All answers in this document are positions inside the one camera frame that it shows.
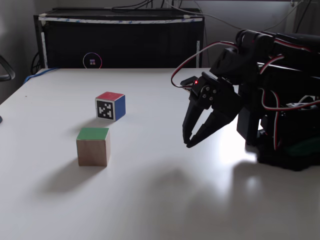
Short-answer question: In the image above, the green-topped wooden cube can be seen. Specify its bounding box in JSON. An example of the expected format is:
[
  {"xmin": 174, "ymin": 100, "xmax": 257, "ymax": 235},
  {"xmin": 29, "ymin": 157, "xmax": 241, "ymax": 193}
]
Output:
[{"xmin": 76, "ymin": 127, "xmax": 111, "ymax": 167}]

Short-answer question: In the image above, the marker cube with red top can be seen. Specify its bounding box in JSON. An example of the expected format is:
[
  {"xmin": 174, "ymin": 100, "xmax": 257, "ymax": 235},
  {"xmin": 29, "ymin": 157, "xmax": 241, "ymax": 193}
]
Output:
[{"xmin": 94, "ymin": 91, "xmax": 126, "ymax": 123}]

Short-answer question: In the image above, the black computer case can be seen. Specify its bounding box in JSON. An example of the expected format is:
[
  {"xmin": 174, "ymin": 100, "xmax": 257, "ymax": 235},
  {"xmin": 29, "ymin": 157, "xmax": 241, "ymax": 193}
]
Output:
[{"xmin": 33, "ymin": 7, "xmax": 206, "ymax": 70}]

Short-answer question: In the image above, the black chair armrest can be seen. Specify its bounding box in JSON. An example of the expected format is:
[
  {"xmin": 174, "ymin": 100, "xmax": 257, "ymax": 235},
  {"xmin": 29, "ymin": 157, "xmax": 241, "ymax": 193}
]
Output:
[{"xmin": 0, "ymin": 54, "xmax": 16, "ymax": 82}]

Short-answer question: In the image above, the black gripper camera module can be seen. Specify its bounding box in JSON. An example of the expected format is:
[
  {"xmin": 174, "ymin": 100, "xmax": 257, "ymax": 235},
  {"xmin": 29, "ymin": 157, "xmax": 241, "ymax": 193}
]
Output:
[{"xmin": 179, "ymin": 76, "xmax": 201, "ymax": 95}]

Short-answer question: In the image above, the red white black servo cable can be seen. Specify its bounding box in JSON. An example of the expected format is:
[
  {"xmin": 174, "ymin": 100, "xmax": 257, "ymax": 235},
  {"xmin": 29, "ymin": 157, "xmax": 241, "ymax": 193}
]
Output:
[
  {"xmin": 257, "ymin": 53, "xmax": 320, "ymax": 151},
  {"xmin": 170, "ymin": 41, "xmax": 241, "ymax": 89}
]

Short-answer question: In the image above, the blue cable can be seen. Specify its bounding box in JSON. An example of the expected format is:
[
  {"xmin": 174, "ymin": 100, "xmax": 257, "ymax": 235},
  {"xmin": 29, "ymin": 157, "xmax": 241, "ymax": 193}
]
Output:
[{"xmin": 23, "ymin": 66, "xmax": 60, "ymax": 85}]

